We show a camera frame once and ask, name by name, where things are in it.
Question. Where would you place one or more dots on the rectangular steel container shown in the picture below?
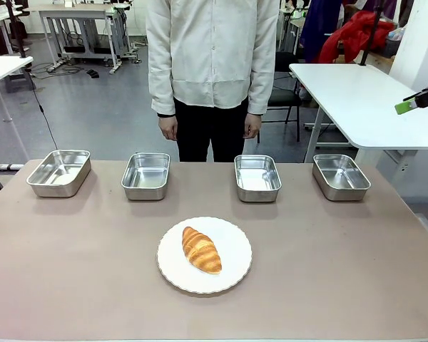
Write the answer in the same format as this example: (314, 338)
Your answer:
(257, 177)
(58, 173)
(146, 175)
(340, 176)

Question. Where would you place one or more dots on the person's left hand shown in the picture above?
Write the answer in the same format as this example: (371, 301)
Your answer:
(251, 125)

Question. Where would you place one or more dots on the person's right hand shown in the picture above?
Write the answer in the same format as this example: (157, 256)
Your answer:
(168, 127)

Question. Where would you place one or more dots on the white side table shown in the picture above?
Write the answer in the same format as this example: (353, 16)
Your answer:
(367, 103)

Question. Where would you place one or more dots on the red jacket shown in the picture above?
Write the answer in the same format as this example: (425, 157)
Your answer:
(355, 35)

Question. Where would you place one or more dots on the blue hanging garment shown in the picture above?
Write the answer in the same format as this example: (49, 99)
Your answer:
(319, 25)

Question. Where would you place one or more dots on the black folding chair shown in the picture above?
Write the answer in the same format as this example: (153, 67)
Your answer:
(284, 89)

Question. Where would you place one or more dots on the person's black trousers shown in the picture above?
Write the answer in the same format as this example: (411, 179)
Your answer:
(210, 135)

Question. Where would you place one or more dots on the person's cream shirt torso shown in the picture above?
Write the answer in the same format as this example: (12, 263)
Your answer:
(212, 50)

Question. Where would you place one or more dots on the white scalloped plate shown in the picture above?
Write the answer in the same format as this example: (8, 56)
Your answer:
(235, 246)

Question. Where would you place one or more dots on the black wristband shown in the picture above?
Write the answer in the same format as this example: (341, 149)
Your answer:
(165, 115)

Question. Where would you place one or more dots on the golden brown croissant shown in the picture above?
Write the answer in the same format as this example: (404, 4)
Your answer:
(201, 251)

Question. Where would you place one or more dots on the white power strip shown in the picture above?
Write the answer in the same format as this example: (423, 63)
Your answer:
(9, 166)

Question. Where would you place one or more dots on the white desk with pole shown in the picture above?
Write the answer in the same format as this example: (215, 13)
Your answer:
(0, 71)

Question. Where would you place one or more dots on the black camera stand pole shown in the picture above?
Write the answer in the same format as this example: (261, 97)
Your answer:
(370, 32)

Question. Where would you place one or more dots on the grey workbench with frame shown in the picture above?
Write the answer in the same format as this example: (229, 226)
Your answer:
(85, 25)

